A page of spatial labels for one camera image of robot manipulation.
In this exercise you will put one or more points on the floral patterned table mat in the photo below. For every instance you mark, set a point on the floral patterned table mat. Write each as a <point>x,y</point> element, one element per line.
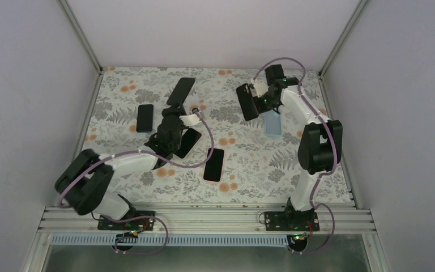
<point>233,161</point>

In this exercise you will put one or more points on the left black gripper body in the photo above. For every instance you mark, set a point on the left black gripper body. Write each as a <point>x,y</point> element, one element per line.
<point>166,112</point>

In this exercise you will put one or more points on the black smartphone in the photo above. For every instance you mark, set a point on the black smartphone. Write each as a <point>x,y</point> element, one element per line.
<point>144,118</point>
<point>181,91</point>

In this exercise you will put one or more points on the grey slotted cable duct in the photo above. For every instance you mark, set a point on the grey slotted cable duct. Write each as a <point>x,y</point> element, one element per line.
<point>178,240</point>

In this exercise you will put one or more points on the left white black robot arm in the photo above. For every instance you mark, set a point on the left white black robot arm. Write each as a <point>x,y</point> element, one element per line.
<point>84,184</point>

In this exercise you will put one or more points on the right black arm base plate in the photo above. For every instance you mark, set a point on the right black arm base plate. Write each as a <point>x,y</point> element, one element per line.
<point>276,221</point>

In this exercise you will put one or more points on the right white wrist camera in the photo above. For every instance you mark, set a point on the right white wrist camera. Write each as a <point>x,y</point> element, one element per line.
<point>258,89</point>

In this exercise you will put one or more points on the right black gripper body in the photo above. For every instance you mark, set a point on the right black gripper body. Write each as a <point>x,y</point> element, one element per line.
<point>271,102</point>

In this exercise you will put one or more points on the light blue phone case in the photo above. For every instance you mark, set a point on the light blue phone case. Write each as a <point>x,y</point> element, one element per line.
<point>273,124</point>

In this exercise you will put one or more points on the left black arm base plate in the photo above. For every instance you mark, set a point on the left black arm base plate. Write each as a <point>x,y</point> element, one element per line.
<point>139,220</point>

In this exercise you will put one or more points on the aluminium front rail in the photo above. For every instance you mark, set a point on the aluminium front rail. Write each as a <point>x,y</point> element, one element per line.
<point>216,219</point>

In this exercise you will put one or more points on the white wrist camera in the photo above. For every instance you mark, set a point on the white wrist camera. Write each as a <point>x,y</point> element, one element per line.
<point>258,89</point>
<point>195,117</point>

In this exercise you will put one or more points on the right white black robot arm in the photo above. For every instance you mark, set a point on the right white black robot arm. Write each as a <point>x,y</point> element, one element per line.
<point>319,151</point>

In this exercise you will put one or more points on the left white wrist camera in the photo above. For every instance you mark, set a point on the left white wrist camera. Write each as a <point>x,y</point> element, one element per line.
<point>195,117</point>

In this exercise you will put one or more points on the phone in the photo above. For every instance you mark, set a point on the phone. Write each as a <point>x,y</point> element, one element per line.
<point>246,100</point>
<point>214,166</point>
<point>188,141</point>

